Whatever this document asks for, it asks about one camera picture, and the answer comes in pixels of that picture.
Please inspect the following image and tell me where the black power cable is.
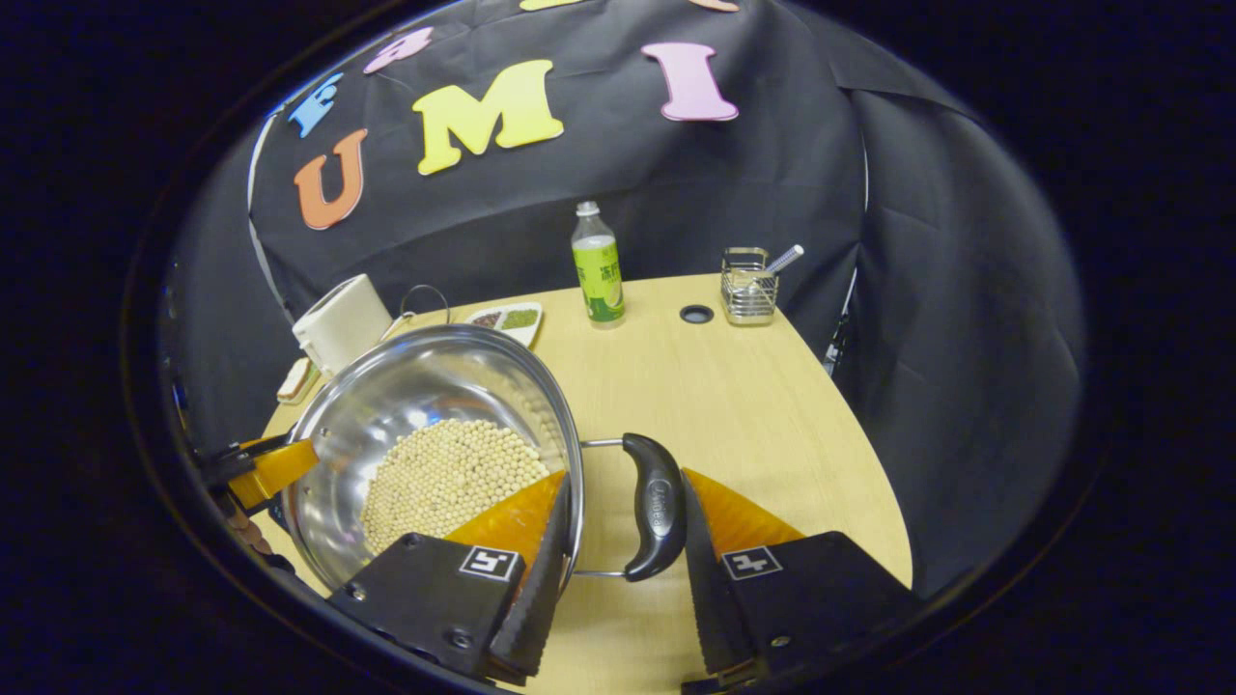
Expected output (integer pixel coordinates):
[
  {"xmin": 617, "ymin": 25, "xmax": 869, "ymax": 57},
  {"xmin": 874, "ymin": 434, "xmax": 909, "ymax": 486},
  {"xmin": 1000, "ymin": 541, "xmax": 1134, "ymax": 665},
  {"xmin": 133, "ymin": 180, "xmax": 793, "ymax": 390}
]
[{"xmin": 385, "ymin": 283, "xmax": 453, "ymax": 340}]

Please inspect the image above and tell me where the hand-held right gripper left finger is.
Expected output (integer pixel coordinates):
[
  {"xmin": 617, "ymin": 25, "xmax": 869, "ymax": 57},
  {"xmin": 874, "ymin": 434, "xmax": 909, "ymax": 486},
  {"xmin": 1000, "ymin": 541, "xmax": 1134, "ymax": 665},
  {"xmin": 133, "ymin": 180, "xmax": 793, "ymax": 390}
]
[{"xmin": 328, "ymin": 469, "xmax": 575, "ymax": 687}]

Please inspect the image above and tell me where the bread slice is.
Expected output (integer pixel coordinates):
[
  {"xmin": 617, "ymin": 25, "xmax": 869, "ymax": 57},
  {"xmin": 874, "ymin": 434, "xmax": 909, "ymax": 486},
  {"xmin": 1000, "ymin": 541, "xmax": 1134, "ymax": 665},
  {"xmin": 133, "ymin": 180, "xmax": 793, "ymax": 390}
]
[{"xmin": 276, "ymin": 356, "xmax": 323, "ymax": 405}]

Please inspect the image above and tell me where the stainless steel pot black handle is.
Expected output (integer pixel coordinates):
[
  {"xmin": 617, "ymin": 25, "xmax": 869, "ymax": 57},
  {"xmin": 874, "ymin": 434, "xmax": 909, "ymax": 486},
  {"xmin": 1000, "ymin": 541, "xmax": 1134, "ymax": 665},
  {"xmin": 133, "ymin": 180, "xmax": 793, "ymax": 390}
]
[{"xmin": 282, "ymin": 323, "xmax": 689, "ymax": 593}]

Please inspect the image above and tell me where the metal wire cutlery holder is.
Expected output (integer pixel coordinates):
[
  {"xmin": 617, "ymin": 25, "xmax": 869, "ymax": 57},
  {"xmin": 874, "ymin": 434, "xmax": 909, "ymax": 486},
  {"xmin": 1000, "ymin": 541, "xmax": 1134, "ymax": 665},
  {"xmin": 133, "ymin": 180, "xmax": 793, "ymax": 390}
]
[{"xmin": 719, "ymin": 246, "xmax": 780, "ymax": 326}]

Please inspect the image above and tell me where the green label drink bottle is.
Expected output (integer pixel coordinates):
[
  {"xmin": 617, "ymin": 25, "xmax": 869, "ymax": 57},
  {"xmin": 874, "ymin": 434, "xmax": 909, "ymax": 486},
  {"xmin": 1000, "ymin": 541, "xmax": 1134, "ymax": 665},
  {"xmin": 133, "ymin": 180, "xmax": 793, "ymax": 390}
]
[{"xmin": 570, "ymin": 200, "xmax": 627, "ymax": 328}]

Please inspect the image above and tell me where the pile of soybeans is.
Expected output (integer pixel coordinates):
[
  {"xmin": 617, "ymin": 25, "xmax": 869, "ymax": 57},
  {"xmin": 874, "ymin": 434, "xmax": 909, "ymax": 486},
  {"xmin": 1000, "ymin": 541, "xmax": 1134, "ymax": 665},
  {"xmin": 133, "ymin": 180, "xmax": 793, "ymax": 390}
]
[{"xmin": 359, "ymin": 417, "xmax": 552, "ymax": 557}]

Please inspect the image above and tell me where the white divided dish with beans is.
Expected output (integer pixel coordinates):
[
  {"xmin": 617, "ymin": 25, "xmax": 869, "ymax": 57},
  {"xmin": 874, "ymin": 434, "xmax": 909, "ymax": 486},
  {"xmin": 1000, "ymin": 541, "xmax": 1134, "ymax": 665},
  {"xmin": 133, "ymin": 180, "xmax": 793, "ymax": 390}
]
[{"xmin": 463, "ymin": 301, "xmax": 545, "ymax": 349}]

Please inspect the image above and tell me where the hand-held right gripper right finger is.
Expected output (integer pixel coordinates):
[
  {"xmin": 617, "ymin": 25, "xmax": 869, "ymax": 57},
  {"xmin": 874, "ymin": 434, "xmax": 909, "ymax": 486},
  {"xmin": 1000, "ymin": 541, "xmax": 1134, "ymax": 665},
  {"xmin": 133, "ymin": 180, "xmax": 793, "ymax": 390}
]
[{"xmin": 680, "ymin": 467, "xmax": 924, "ymax": 692}]

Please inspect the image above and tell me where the white toaster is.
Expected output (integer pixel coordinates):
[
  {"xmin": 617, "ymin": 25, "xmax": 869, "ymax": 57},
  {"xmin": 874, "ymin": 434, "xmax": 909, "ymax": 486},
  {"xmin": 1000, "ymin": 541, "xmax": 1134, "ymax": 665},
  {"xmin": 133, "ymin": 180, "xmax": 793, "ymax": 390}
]
[{"xmin": 291, "ymin": 273, "xmax": 395, "ymax": 376}]

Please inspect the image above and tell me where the black backdrop cloth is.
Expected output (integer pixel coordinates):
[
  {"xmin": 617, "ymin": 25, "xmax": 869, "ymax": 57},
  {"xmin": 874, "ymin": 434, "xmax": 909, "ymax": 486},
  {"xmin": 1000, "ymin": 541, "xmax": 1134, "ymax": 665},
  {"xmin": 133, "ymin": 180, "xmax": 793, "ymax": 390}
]
[{"xmin": 159, "ymin": 0, "xmax": 1087, "ymax": 601}]

